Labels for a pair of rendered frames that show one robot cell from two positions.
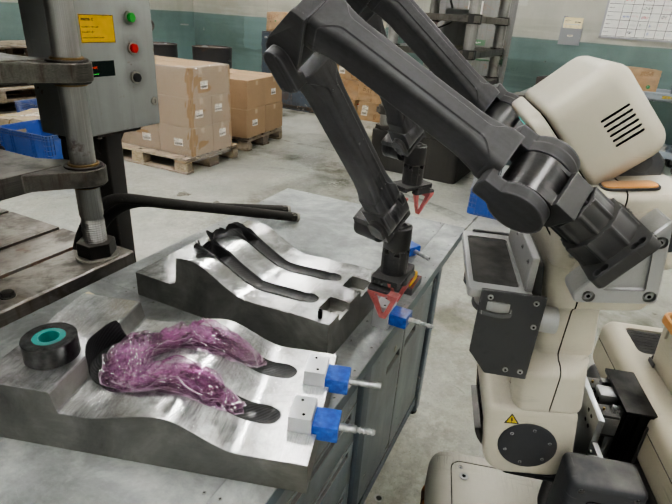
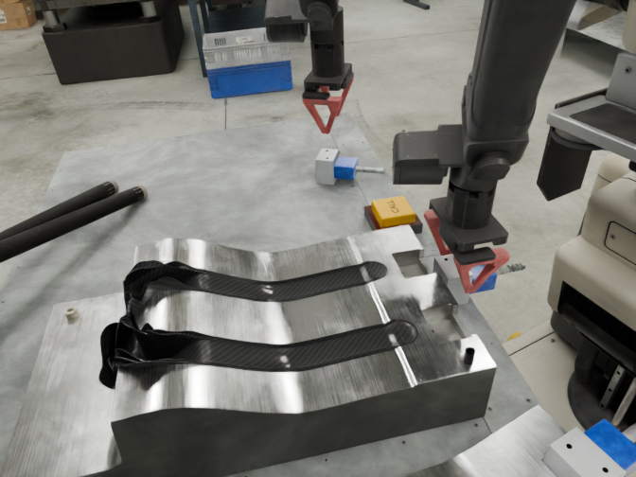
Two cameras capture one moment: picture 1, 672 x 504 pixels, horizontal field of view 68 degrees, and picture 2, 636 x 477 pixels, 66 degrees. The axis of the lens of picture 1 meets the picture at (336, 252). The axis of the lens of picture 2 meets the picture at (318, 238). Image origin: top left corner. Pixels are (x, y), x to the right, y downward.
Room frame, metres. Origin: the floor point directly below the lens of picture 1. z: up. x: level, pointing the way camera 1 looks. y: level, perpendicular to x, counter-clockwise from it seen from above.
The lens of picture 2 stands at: (0.64, 0.32, 1.31)
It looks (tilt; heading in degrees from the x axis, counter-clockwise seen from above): 37 degrees down; 326
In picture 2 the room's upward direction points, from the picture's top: 4 degrees counter-clockwise
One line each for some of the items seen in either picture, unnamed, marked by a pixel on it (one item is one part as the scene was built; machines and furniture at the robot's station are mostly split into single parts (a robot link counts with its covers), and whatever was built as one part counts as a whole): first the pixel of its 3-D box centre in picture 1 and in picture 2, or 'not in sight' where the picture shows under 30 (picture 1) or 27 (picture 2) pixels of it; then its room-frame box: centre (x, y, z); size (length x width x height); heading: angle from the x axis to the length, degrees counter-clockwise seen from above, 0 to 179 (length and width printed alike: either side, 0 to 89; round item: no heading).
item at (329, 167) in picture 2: (412, 250); (350, 167); (1.31, -0.22, 0.83); 0.13 x 0.05 x 0.05; 38
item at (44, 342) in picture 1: (50, 345); not in sight; (0.63, 0.44, 0.93); 0.08 x 0.08 x 0.04
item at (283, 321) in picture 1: (258, 274); (246, 335); (1.02, 0.18, 0.87); 0.50 x 0.26 x 0.14; 65
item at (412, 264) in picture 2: (355, 290); (414, 273); (0.97, -0.05, 0.87); 0.05 x 0.05 x 0.04; 65
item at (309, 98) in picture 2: not in sight; (326, 106); (1.32, -0.18, 0.96); 0.07 x 0.07 x 0.09; 38
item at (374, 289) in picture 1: (386, 296); (470, 259); (0.93, -0.11, 0.88); 0.07 x 0.07 x 0.09; 66
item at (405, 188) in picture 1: (412, 176); (327, 61); (1.33, -0.20, 1.04); 0.10 x 0.07 x 0.07; 128
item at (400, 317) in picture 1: (404, 318); (482, 273); (0.94, -0.16, 0.83); 0.13 x 0.05 x 0.05; 65
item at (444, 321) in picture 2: (333, 313); (447, 333); (0.87, 0.00, 0.87); 0.05 x 0.05 x 0.04; 65
